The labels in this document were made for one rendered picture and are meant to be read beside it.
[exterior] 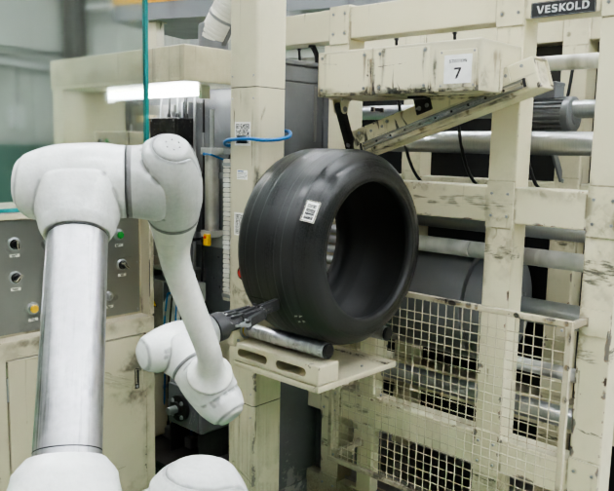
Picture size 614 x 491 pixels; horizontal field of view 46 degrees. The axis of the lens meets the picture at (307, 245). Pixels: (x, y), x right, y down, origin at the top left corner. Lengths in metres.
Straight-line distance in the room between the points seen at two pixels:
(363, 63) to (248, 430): 1.25
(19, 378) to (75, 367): 1.15
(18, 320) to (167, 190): 1.12
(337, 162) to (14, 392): 1.15
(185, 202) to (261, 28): 1.09
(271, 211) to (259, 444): 0.88
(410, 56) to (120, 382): 1.39
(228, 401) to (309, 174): 0.67
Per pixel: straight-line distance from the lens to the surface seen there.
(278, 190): 1.99
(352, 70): 2.36
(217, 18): 2.89
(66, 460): 1.09
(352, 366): 2.24
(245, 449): 2.51
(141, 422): 2.57
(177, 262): 1.46
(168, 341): 1.72
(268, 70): 2.31
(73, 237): 1.23
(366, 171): 2.04
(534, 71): 2.17
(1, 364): 2.26
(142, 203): 1.29
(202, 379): 1.63
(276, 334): 2.17
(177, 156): 1.26
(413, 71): 2.21
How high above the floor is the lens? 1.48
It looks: 8 degrees down
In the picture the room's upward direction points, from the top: 1 degrees clockwise
